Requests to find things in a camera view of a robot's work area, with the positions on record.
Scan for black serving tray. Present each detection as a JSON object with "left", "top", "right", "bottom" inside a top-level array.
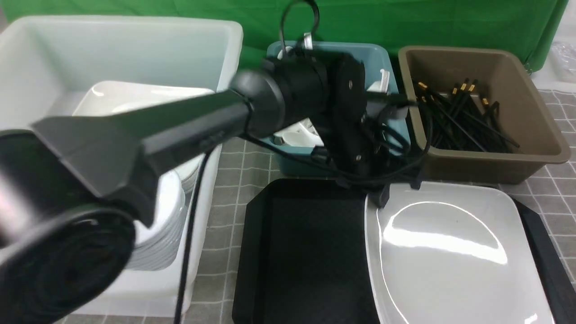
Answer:
[{"left": 232, "top": 179, "right": 575, "bottom": 324}]

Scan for teal plastic bin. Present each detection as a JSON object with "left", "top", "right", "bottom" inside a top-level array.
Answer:
[{"left": 263, "top": 41, "right": 411, "bottom": 178}]

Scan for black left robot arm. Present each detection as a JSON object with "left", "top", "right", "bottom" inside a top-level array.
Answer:
[{"left": 1, "top": 49, "right": 424, "bottom": 324}]

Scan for large white plastic bin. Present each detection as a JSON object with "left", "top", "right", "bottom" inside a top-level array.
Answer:
[{"left": 1, "top": 16, "right": 243, "bottom": 319}]

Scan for green backdrop cloth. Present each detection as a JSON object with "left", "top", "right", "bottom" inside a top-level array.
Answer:
[{"left": 1, "top": 0, "right": 567, "bottom": 70}]

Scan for stack of white square plates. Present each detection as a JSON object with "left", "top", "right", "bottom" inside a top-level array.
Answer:
[{"left": 73, "top": 81, "right": 214, "bottom": 116}]

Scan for pile of white spoons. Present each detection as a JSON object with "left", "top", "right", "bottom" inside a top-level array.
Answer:
[{"left": 274, "top": 33, "right": 392, "bottom": 148}]

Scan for grey checked tablecloth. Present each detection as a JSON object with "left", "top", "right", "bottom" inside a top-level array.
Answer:
[{"left": 54, "top": 85, "right": 576, "bottom": 324}]

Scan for white square rice plate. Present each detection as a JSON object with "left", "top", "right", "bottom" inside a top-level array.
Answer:
[{"left": 364, "top": 182, "right": 558, "bottom": 324}]

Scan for stack of small white bowls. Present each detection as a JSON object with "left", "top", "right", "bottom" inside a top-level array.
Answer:
[{"left": 127, "top": 171, "right": 186, "bottom": 271}]

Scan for brown plastic bin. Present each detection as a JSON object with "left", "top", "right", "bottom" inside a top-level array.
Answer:
[{"left": 398, "top": 46, "right": 571, "bottom": 184}]

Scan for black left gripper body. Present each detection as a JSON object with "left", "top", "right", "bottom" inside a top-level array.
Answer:
[{"left": 326, "top": 53, "right": 422, "bottom": 207}]

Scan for pile of black chopsticks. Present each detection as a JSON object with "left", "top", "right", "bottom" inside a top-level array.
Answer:
[{"left": 412, "top": 78, "right": 521, "bottom": 153}]

